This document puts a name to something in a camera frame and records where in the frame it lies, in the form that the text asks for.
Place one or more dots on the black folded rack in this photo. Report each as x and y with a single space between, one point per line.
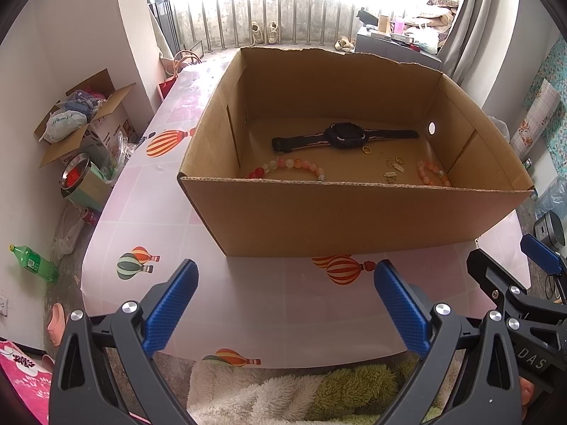
164 22

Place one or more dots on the black box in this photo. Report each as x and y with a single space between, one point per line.
366 17

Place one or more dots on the brown cardboard box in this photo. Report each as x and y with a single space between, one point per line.
332 217

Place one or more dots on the white wall socket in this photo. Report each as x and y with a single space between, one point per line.
3 305

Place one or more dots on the black wrist watch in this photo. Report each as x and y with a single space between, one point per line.
343 135

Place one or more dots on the metal window railing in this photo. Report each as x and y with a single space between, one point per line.
310 22

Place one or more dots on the pink slipper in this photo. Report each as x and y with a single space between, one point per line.
56 323

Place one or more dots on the green plastic bottle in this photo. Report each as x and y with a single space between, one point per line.
37 265

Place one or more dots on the cardboard box of clothes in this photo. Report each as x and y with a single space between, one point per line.
106 124

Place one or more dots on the white printed plastic bag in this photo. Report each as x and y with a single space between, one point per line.
64 124

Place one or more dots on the crumpled white plastic bag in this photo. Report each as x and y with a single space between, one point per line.
66 234

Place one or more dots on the pale blue plastic bag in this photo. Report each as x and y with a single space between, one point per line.
553 195

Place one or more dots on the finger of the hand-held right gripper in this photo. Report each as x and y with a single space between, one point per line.
491 279
542 254

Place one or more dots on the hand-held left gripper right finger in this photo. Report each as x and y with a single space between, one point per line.
401 310

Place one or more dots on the pile of bedding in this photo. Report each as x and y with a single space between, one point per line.
438 13

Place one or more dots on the red gift bag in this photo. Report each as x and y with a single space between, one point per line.
168 86

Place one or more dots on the pink cup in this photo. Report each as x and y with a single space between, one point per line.
398 24

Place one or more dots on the black picture frame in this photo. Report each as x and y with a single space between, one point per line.
184 49

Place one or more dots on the floral paper roll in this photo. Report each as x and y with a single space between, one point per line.
531 119

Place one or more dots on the metal bowl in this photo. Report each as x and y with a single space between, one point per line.
75 172

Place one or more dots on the grey curtain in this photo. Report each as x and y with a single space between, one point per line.
469 22

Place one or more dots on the pale green carton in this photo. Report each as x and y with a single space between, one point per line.
93 190

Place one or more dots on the clear plastic bag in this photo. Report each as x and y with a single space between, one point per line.
117 155

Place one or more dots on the pair of beige sandals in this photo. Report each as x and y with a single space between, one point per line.
344 45

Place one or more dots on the red drink can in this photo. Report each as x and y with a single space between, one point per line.
91 217

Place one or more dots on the pink printed bag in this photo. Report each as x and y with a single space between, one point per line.
22 376

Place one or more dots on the beige shoe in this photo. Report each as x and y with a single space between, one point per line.
273 32
258 33

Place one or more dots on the white green fluffy robe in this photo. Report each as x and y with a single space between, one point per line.
265 394

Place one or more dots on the grey rice cooker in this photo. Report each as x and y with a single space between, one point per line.
551 230

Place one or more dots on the person's right hand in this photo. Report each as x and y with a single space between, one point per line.
527 392

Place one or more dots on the teal floral mat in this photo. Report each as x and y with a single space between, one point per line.
556 66

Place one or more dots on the grey cabinet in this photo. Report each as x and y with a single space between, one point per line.
367 40

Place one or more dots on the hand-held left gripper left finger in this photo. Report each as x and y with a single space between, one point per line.
172 305

